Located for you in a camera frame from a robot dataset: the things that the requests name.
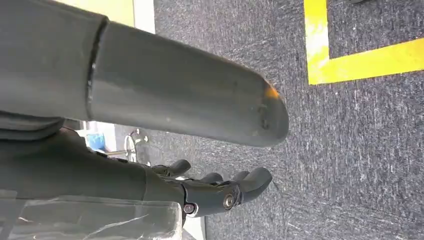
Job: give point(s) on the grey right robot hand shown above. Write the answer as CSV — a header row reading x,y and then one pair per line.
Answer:
x,y
165,89

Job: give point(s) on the yellow floor tape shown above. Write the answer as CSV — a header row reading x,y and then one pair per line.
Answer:
x,y
364,64

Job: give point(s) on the clear plastic cover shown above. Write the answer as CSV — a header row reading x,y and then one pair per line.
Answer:
x,y
86,218

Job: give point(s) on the blue bin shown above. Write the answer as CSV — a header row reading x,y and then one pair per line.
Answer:
x,y
96,141

